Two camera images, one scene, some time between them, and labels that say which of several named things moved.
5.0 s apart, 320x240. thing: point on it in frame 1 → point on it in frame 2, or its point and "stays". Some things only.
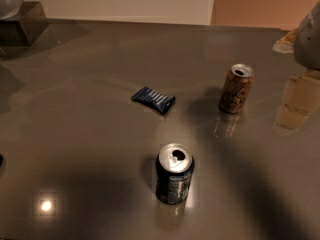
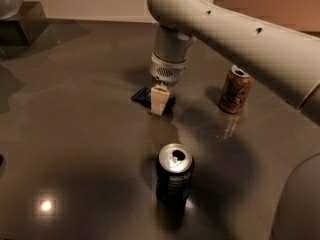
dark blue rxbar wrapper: x=154 y=99 stays
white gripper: x=308 y=42 → x=167 y=71
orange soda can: x=236 y=88 stays
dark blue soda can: x=174 y=168 stays
